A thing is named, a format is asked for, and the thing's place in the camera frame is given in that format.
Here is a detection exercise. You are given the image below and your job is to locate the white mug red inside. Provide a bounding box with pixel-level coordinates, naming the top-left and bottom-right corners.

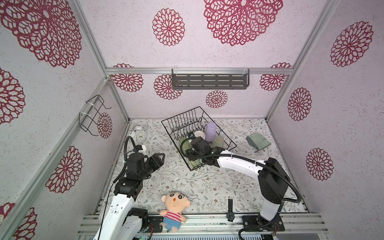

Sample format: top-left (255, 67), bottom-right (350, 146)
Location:
top-left (194, 131), bottom-right (206, 140)

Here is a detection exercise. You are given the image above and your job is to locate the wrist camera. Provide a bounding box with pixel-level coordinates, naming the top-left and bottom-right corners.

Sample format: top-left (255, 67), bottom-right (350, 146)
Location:
top-left (187, 132), bottom-right (196, 140)
top-left (136, 145), bottom-right (147, 161)

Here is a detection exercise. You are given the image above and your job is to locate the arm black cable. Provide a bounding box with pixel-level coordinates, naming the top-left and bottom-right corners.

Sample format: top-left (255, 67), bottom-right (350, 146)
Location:
top-left (179, 137), bottom-right (302, 240)
top-left (96, 135), bottom-right (137, 240)

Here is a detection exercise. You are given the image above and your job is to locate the white alarm clock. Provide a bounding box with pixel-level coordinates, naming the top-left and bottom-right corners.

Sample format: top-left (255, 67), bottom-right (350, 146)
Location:
top-left (130, 126), bottom-right (147, 145)

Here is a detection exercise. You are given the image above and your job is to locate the green folded cloth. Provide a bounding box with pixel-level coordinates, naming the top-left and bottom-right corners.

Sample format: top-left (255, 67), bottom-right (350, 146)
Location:
top-left (246, 133), bottom-right (271, 151)

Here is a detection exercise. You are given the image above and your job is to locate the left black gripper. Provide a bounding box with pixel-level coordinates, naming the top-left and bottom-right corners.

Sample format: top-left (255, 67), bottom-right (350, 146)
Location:
top-left (139, 152), bottom-right (165, 181)

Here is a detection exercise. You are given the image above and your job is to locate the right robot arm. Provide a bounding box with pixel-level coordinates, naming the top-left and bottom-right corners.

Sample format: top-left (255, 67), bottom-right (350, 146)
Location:
top-left (183, 137), bottom-right (301, 223)

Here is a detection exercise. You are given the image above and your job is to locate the lilac plastic cup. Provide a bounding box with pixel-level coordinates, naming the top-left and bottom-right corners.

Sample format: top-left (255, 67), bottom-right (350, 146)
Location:
top-left (205, 122), bottom-right (217, 143)

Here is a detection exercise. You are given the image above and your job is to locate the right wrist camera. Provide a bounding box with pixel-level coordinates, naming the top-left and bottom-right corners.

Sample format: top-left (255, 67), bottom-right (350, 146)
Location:
top-left (187, 132), bottom-right (196, 140)

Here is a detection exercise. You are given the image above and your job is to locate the tall light green cup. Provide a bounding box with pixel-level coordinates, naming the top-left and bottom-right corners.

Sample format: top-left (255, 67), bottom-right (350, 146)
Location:
top-left (189, 159), bottom-right (202, 169)

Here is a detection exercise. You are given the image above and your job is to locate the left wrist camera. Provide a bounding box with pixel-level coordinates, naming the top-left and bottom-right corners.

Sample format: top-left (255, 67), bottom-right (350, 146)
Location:
top-left (136, 145), bottom-right (147, 161)

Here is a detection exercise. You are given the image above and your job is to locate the plush doll striped shirt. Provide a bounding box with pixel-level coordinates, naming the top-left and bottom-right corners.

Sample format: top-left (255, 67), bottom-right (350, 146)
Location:
top-left (160, 192), bottom-right (191, 233)

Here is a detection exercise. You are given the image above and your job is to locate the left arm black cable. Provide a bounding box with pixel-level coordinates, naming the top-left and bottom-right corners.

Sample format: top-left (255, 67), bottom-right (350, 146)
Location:
top-left (96, 135), bottom-right (137, 240)

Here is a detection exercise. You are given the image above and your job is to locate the black wristwatch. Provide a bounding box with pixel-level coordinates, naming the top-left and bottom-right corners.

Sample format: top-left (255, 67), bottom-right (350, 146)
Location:
top-left (226, 199), bottom-right (235, 223)

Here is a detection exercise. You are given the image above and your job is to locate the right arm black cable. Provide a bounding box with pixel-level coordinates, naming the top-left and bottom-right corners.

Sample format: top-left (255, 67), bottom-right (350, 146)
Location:
top-left (179, 137), bottom-right (302, 240)

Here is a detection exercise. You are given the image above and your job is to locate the black wire dish rack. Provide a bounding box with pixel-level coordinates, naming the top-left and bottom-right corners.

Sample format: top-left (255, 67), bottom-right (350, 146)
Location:
top-left (162, 107), bottom-right (237, 171)

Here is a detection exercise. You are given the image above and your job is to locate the grey wall shelf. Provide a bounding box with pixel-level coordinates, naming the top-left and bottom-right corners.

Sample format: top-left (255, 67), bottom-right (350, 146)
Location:
top-left (171, 69), bottom-right (250, 90)

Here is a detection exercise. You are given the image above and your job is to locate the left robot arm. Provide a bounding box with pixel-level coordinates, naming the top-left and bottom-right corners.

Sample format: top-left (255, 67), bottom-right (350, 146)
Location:
top-left (94, 153), bottom-right (166, 240)

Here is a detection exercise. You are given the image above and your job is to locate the bright green short cup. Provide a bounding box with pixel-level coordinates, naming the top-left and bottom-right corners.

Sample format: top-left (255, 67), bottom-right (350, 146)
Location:
top-left (179, 137), bottom-right (192, 154)

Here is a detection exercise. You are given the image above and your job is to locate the black wire wall basket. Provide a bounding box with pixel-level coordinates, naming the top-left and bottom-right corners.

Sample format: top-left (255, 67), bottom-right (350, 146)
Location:
top-left (78, 95), bottom-right (113, 139)

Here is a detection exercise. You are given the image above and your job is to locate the frosted pale green cup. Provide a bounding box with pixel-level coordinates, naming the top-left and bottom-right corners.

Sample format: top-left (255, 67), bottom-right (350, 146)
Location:
top-left (212, 136), bottom-right (225, 148)

